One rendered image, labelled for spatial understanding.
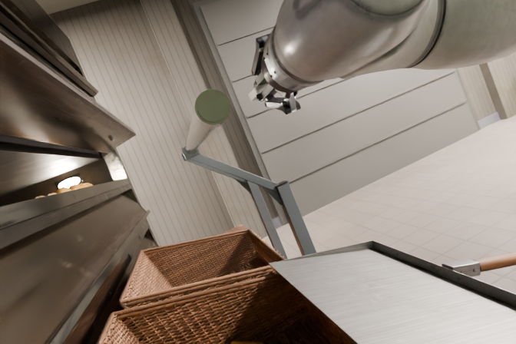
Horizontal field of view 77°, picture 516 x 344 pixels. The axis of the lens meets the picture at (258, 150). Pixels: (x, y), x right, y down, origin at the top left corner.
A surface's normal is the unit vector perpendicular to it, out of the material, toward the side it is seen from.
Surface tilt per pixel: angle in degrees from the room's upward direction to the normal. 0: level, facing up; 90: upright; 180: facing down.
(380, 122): 90
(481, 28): 125
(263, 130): 90
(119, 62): 90
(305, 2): 76
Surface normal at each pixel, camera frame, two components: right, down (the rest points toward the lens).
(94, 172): 0.23, -0.04
